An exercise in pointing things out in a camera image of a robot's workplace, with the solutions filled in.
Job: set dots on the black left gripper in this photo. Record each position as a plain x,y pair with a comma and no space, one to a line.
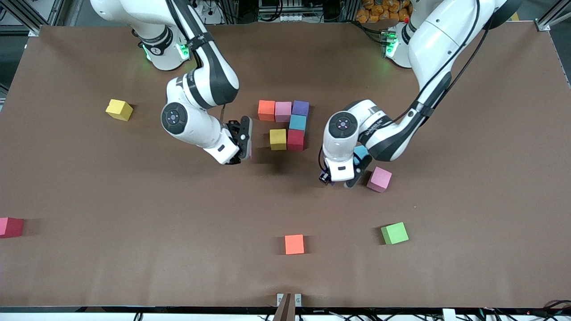
324,177

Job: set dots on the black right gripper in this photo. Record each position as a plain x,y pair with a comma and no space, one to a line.
233,126

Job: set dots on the yellow foam cube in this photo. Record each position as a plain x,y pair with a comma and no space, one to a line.
278,139
119,109

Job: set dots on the orange foam cube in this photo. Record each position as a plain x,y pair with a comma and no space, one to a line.
266,110
294,244

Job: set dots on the red foam cube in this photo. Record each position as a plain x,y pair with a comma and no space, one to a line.
295,140
10,227

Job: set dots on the blue foam cube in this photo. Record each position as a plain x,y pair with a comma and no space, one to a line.
298,122
360,151

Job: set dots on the dark violet foam cube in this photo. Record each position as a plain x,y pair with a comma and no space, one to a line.
300,108

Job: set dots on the green foam cube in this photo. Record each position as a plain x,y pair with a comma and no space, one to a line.
394,233

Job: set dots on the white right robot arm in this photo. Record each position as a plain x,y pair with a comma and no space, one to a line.
209,80

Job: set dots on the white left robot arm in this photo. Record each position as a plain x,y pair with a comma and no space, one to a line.
441,35

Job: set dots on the white power strip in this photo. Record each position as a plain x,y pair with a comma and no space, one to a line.
285,18
212,11

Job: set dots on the large table cover sheet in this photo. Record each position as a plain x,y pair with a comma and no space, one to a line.
134,267

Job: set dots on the bag of orange snacks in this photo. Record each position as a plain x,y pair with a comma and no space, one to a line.
379,11

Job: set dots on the small metal bracket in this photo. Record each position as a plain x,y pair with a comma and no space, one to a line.
280,299

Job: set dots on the aluminium frame profile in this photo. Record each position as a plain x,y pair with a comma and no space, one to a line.
53,13
553,15

